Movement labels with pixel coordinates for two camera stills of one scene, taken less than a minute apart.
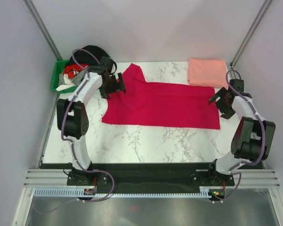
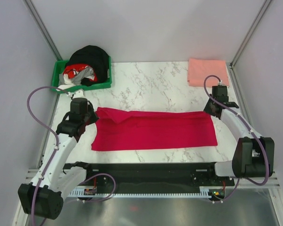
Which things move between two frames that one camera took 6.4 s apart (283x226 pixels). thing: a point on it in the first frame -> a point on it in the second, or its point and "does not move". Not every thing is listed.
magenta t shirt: (161, 105) -> (117, 128)
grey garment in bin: (79, 77) does not move
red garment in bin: (71, 69) does not move
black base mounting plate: (150, 177) does not move
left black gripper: (105, 93) -> (94, 118)
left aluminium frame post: (42, 29) does not move
